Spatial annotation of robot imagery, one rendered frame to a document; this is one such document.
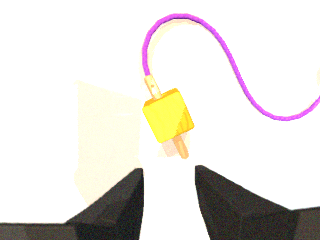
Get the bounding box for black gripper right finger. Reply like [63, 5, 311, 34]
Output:
[194, 165, 320, 240]

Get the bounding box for pink string with wooden stick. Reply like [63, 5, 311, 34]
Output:
[142, 13, 320, 160]

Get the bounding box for yellow square block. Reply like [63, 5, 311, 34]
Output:
[142, 88, 195, 143]

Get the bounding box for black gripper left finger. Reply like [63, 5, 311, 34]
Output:
[0, 168, 144, 240]

